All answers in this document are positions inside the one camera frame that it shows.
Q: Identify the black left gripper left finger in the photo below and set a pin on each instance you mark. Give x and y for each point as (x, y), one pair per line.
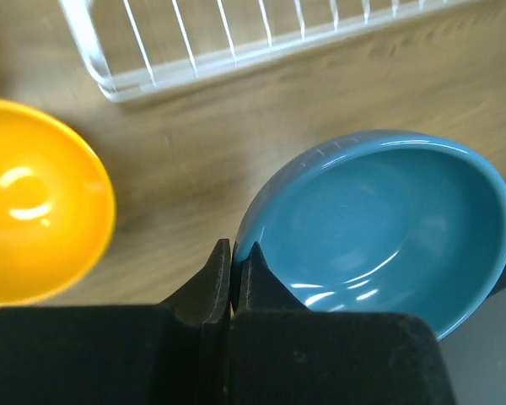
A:
(164, 353)

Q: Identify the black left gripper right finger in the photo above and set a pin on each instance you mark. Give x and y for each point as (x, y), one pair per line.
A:
(280, 352)

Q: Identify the yellow orange bowl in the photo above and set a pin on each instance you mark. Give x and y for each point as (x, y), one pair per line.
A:
(57, 206)

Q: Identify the white wire dish rack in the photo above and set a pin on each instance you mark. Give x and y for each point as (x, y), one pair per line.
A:
(133, 49)

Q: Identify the blue bowl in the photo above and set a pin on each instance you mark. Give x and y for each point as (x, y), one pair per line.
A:
(383, 221)

